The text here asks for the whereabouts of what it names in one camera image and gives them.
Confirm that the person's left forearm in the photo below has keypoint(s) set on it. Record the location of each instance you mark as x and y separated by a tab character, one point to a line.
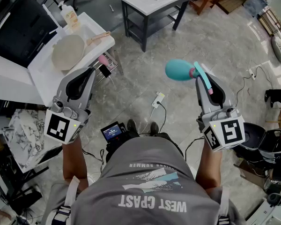
72	160

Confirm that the person's left black shoe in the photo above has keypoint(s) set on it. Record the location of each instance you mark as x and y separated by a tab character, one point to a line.
131	126

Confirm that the white marble slab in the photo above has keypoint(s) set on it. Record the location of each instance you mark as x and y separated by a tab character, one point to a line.
25	135

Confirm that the person's right black shoe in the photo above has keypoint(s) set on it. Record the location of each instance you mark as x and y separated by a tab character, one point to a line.
153	128

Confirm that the person's grey printed t-shirt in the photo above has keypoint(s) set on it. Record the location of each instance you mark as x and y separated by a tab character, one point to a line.
142	196

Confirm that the beige round bowl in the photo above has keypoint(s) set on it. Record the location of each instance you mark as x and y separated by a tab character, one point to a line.
68	53

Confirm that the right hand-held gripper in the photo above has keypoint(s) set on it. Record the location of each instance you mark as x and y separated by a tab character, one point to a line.
229	132

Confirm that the person's black shoe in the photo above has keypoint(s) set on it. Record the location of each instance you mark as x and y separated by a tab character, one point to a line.
131	126
153	128

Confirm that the teal spray bottle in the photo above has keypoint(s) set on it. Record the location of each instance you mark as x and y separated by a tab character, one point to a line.
178	70

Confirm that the grey oval pet bed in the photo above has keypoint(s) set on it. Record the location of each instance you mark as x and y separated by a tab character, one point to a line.
277	49

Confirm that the white floor power strip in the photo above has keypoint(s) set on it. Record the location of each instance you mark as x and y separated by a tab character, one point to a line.
157	99

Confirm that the clear soap pump bottle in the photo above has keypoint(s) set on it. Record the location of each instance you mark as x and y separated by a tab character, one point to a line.
69	15

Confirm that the person's right forearm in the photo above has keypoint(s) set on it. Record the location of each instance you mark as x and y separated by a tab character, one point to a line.
208	167

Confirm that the black cabinet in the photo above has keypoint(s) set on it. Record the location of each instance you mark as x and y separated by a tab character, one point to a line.
18	32

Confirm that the small white power strip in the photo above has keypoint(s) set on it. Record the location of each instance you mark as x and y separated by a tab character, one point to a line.
252	73

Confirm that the small white stick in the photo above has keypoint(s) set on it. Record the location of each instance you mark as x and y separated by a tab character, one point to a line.
111	8

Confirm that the white rectangular sink basin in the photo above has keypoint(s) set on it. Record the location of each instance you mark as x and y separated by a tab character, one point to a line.
42	78

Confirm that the black phone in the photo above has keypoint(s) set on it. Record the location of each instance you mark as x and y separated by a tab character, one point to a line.
105	71

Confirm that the black hard case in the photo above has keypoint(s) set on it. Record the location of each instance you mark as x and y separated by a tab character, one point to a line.
253	137

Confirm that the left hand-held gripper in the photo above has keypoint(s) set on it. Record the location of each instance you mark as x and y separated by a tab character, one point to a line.
58	125

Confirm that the person's dark shorts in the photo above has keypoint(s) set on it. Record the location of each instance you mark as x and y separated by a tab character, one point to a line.
168	140

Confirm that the stack of wooden planks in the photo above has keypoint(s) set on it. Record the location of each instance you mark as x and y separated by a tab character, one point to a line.
231	1

